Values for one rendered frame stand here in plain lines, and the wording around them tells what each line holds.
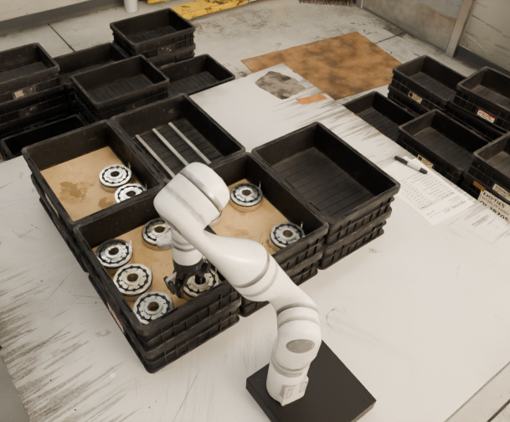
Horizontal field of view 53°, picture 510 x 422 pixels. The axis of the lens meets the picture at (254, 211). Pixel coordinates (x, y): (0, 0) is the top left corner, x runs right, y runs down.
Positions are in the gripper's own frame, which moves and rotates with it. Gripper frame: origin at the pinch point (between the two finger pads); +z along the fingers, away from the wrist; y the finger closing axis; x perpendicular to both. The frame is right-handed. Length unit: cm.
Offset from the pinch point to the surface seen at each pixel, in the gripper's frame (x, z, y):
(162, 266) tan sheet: 12.3, 3.2, -0.2
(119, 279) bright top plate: 13.9, 0.1, -12.7
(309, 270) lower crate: -11.2, 11.8, 36.5
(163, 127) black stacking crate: 65, 3, 37
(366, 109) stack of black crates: 71, 59, 179
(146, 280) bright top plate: 9.2, 0.3, -7.5
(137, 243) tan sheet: 24.0, 3.3, -0.9
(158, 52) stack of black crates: 161, 36, 97
